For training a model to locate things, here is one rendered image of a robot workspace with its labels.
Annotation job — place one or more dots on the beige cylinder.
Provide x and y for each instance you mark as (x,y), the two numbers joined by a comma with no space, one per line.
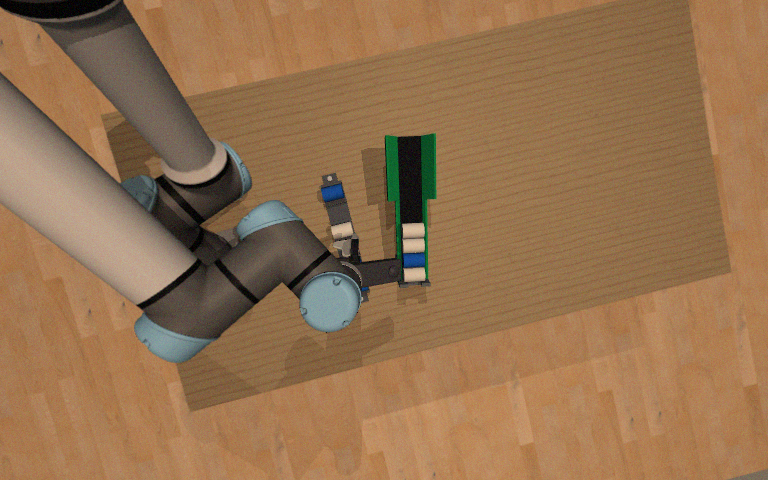
(413,245)
(342,230)
(414,274)
(412,230)

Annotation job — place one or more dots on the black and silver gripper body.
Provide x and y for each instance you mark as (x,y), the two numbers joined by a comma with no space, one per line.
(350,259)

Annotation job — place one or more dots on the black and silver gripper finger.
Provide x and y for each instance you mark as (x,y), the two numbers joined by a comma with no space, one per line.
(348,247)

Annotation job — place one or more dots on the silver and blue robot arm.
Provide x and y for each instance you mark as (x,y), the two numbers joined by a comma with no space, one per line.
(52,184)

